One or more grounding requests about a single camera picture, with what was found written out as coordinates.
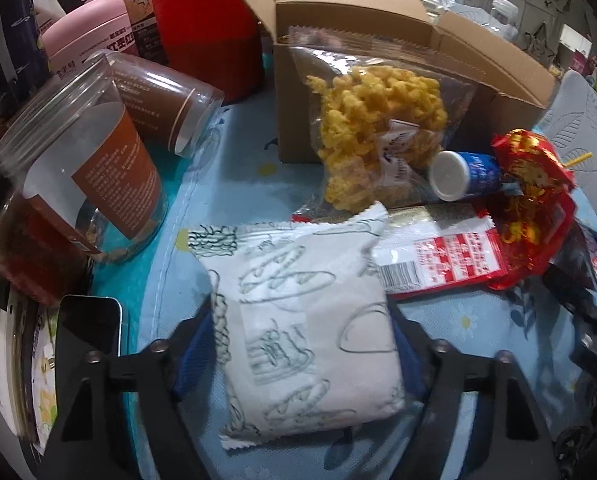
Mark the printed flat pack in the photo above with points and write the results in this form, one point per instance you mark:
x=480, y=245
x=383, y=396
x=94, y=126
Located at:
x=43, y=395

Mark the clear plastic bottle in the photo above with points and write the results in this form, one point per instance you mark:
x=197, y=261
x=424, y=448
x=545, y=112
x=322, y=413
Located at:
x=503, y=12

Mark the black smartphone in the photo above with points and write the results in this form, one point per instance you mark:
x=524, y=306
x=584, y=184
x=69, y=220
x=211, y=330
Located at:
x=88, y=322

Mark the clear jar with brown label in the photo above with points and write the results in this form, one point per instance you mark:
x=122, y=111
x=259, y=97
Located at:
x=158, y=105
x=113, y=180

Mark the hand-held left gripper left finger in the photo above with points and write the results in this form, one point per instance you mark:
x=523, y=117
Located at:
x=181, y=385

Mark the clear jar with dark red contents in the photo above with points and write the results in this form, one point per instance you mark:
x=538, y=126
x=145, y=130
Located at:
x=28, y=255

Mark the dark blue snack packet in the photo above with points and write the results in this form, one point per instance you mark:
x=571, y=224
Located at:
x=588, y=255

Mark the clear bag of yellow snacks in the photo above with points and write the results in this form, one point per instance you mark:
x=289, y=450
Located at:
x=373, y=105

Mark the red and white packet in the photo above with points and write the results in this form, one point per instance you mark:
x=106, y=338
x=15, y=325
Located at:
x=443, y=260

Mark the blue floral tablecloth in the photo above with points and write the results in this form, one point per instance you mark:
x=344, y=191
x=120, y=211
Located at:
x=478, y=330

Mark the grey leaf pattern chair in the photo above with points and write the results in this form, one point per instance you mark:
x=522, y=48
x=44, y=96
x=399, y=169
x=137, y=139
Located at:
x=588, y=125

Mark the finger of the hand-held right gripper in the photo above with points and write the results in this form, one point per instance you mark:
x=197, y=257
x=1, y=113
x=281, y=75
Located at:
x=570, y=290

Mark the red gold snack packet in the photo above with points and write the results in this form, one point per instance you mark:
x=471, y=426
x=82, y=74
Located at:
x=533, y=230
x=523, y=152

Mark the pink canister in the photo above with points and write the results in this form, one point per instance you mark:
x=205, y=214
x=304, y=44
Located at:
x=88, y=25

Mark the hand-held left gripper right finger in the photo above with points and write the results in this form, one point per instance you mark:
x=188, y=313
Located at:
x=404, y=347

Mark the dark jar with purple label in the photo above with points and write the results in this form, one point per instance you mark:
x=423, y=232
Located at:
x=23, y=35

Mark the blue tube with white cap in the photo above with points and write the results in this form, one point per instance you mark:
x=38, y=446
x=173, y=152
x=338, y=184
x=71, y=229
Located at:
x=473, y=172

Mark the white snack packet green print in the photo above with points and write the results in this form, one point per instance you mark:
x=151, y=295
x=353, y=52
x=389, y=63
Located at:
x=298, y=330

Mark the red canister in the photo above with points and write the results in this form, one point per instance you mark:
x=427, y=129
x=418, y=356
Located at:
x=203, y=35

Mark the lollipop with yellow stick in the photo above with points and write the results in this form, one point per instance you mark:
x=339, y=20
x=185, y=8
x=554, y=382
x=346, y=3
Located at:
x=578, y=159

